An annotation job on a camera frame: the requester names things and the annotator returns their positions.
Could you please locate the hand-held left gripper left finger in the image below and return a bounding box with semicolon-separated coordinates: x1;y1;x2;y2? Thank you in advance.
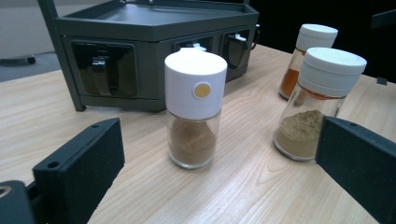
32;117;126;224

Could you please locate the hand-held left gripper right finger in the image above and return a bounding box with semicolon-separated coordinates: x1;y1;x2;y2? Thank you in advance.
315;115;396;224

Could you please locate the spice jar with orange powder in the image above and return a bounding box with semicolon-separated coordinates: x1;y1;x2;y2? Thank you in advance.
278;23;339;101

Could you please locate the spice jar with tan powder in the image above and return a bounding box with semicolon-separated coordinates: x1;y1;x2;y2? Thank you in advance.
273;47;368;162

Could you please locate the spice jar with yellow button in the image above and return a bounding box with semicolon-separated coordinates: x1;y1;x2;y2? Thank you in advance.
163;47;228;170

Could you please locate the dark grey spice rack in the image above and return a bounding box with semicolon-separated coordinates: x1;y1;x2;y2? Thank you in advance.
36;0;261;113

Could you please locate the black curtain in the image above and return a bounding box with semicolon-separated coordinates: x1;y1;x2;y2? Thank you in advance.
248;0;396;83

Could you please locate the white wall panel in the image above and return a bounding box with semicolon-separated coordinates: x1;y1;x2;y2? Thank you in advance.
0;0;106;60

